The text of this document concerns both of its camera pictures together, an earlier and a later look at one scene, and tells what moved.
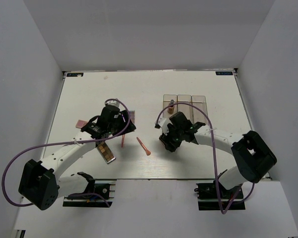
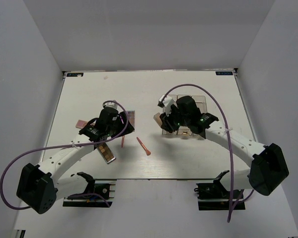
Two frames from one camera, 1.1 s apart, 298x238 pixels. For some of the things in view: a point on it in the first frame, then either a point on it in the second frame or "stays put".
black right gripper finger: [166, 139] -> [165, 121]
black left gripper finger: [131, 127] stays put
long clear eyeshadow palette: [132, 114] stays put
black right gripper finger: [172, 145] -> [170, 127]
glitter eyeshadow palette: [80, 123] stays put
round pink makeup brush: [148, 152] stays put
